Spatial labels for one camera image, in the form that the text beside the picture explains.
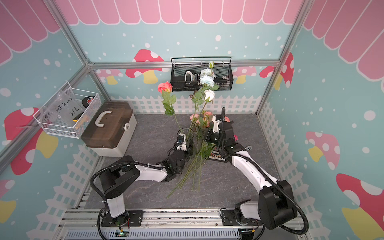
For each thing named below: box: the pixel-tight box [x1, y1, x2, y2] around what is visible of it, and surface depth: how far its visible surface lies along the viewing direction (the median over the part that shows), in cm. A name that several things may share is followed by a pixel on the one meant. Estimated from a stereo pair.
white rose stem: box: [199, 89, 215, 117], surface depth 73 cm
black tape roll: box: [82, 95, 95, 109], surface depth 82 cm
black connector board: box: [207, 148, 227, 163], surface depth 96 cm
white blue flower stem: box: [189, 61, 220, 114], surface depth 77 cm
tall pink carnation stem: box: [157, 81, 183, 133], surface depth 77 cm
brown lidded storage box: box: [80, 102, 138, 157], surface depth 93 cm
